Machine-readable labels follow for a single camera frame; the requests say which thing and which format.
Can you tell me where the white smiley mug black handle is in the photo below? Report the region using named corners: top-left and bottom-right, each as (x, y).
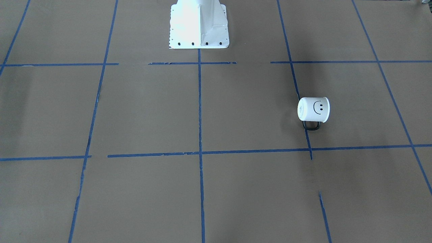
top-left (297, 97), bottom-right (330, 131)

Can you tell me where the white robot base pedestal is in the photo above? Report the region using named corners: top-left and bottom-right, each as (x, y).
top-left (169, 0), bottom-right (230, 49)

